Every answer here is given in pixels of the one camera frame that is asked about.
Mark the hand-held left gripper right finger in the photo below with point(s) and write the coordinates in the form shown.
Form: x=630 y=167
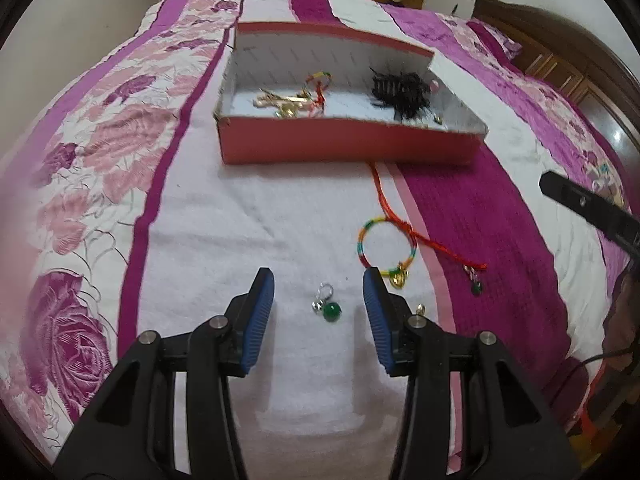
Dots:
x=377 y=320

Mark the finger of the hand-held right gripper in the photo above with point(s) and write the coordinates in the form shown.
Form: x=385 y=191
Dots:
x=585 y=202

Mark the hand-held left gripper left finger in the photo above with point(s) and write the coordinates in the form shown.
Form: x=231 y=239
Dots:
x=257 y=325

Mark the green bead earring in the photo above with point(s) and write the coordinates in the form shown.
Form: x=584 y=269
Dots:
x=331 y=312
x=476 y=288

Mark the red cardboard box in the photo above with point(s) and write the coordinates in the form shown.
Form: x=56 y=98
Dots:
x=350 y=145

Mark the black hair claw clip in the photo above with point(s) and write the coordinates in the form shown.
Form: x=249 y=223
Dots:
x=400 y=95

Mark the gold pearl earring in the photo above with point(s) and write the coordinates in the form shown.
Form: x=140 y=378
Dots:
x=286 y=111

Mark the pink gold hair clip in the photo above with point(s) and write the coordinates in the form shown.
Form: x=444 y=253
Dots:
x=280 y=100

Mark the brown wooden headboard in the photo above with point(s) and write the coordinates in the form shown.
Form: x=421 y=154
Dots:
x=565 y=50

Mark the purple floral pillow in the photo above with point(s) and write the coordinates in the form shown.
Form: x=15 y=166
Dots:
x=495 y=40

